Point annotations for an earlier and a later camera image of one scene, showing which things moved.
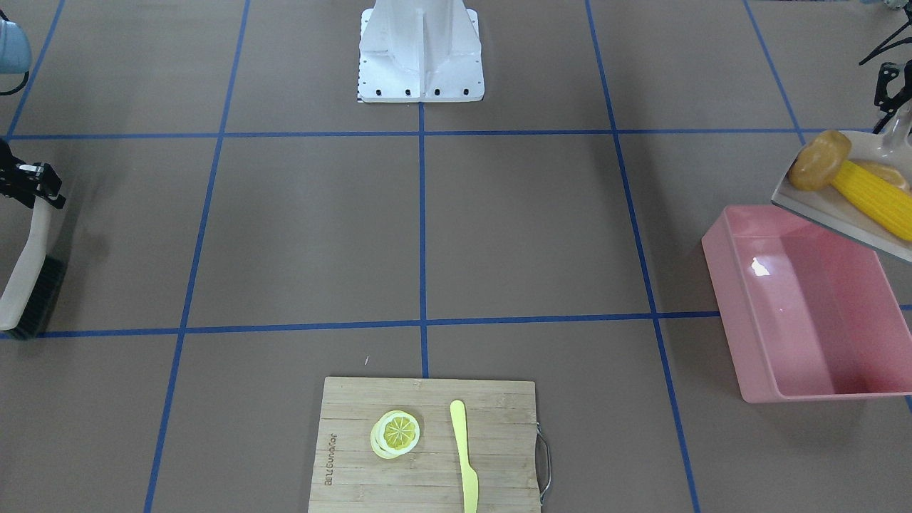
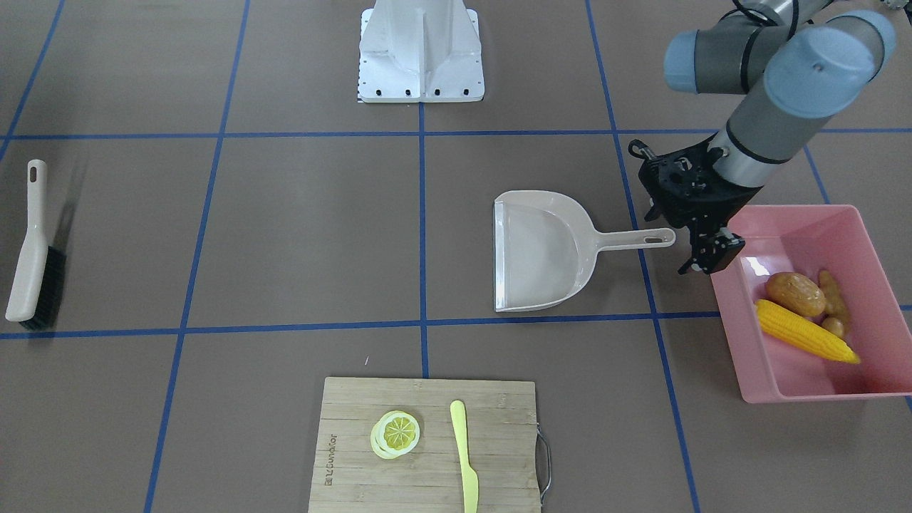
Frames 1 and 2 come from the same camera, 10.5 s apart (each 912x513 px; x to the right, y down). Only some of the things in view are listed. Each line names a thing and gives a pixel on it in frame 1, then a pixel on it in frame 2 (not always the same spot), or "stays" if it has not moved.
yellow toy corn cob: [883, 201] → [799, 333]
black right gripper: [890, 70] → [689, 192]
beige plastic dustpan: [891, 151] → [546, 246]
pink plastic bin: [807, 309] stays
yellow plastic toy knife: [470, 479] stays
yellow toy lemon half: [395, 434] stays
